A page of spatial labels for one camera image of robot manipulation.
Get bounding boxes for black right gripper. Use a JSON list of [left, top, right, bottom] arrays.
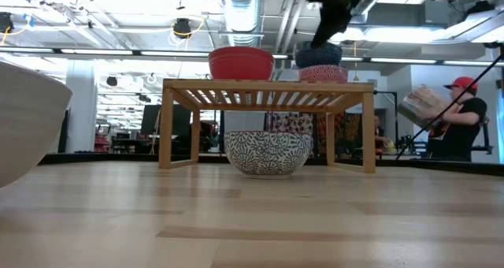
[[307, 0, 354, 49]]

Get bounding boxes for blue patterned bowl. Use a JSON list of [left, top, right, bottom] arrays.
[[295, 41, 343, 69]]

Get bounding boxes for red patterned bowl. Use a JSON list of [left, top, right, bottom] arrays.
[[298, 65, 349, 84]]

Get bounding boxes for plain orange-red bowl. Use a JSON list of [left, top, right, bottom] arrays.
[[207, 46, 276, 81]]

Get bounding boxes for yellow-lined grey floral bowl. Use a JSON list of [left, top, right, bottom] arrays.
[[224, 130, 314, 180]]

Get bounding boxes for slatted wooden shelf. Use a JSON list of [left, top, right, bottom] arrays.
[[157, 78, 376, 173]]

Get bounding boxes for patterned fabric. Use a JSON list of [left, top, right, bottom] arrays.
[[267, 112, 315, 137]]

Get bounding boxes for cardboard box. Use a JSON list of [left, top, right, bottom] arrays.
[[396, 85, 452, 129]]

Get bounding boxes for person with red cap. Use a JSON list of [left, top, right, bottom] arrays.
[[427, 76, 488, 162]]

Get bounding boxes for dark computer monitor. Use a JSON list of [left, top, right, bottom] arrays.
[[140, 104, 192, 136]]

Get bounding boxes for plain white bowl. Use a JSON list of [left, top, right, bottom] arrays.
[[0, 61, 74, 189]]

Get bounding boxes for silver ventilation duct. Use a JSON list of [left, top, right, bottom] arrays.
[[219, 0, 263, 47]]

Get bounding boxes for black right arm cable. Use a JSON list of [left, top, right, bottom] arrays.
[[395, 54, 504, 161]]

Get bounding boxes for black ceiling camera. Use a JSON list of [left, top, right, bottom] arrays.
[[172, 18, 193, 39]]

